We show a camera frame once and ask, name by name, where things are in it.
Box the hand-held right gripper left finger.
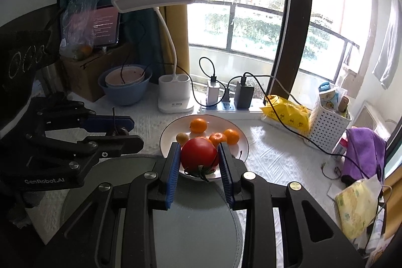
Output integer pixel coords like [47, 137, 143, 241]
[41, 142, 183, 268]

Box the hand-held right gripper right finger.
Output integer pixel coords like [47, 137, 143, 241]
[218, 142, 366, 268]

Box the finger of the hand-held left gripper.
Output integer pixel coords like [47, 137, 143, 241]
[30, 92, 135, 133]
[25, 134, 144, 168]

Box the red tomato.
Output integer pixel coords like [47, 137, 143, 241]
[180, 137, 219, 183]

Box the white plate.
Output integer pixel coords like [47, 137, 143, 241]
[160, 114, 249, 182]

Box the large mandarin orange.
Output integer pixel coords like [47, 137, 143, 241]
[209, 132, 227, 147]

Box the blue bowl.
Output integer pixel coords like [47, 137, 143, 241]
[98, 65, 153, 107]

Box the pink bowl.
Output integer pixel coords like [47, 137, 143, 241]
[105, 65, 146, 88]

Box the cardboard box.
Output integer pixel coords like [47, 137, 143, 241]
[60, 42, 135, 103]

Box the round glass tray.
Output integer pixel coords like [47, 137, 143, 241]
[60, 153, 244, 268]

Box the white power strip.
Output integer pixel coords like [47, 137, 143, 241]
[197, 100, 267, 114]

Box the clear plastic bag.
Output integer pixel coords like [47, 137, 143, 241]
[60, 0, 103, 61]

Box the white desk lamp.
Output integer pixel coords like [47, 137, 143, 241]
[111, 0, 196, 114]

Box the grey charger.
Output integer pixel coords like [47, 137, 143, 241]
[234, 81, 254, 109]

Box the white charger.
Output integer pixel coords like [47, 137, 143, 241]
[207, 80, 222, 107]

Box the yellow snack packet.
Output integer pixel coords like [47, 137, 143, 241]
[260, 95, 311, 132]

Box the tablet with lit screen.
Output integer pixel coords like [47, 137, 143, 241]
[89, 4, 121, 47]

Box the white paper slip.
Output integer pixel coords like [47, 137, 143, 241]
[327, 183, 346, 199]

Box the white plastic basket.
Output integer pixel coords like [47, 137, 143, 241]
[308, 95, 352, 153]

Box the yellow curtain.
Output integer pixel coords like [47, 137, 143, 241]
[153, 0, 190, 75]

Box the pink box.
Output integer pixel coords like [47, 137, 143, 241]
[331, 130, 350, 157]

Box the printed carton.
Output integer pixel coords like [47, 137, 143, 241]
[320, 89, 341, 113]

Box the yellow tissue pack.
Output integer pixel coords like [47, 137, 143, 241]
[334, 177, 385, 242]

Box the brown bottle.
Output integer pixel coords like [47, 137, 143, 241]
[337, 95, 350, 118]

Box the purple cloth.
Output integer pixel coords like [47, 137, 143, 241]
[341, 127, 387, 185]

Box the balcony railing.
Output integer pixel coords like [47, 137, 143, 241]
[188, 0, 361, 74]

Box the white hanging garment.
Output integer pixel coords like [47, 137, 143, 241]
[372, 0, 402, 89]

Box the black cable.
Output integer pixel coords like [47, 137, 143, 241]
[199, 57, 218, 83]
[119, 18, 146, 80]
[174, 63, 203, 107]
[242, 73, 385, 190]

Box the braided cord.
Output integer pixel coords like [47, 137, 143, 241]
[320, 161, 344, 181]

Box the dark window frame post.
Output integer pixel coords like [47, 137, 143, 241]
[269, 0, 315, 96]

